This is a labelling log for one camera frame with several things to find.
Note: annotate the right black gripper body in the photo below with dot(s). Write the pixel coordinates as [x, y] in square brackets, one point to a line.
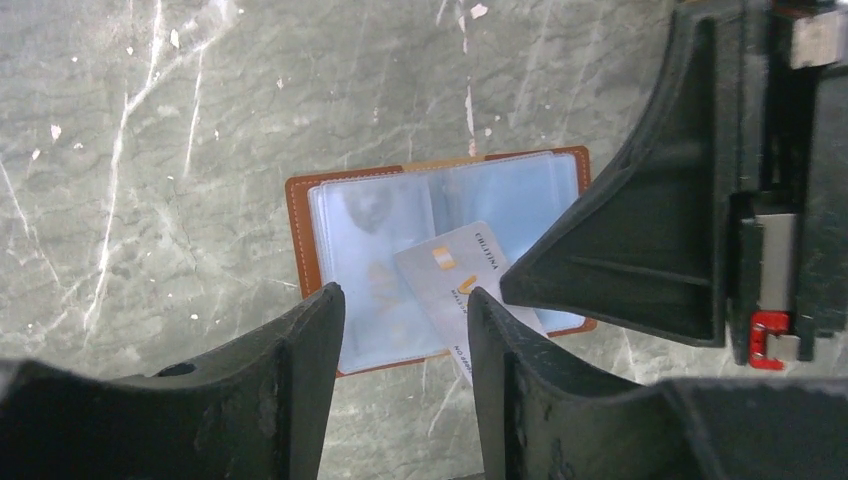
[788, 282]

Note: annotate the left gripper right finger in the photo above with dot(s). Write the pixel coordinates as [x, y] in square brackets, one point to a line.
[544, 413]

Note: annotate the brown leather card holder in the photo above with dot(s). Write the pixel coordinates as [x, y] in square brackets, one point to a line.
[519, 195]

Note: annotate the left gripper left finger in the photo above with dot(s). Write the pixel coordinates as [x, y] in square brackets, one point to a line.
[254, 408]

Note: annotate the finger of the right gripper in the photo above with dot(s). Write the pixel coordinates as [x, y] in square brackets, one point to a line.
[645, 246]

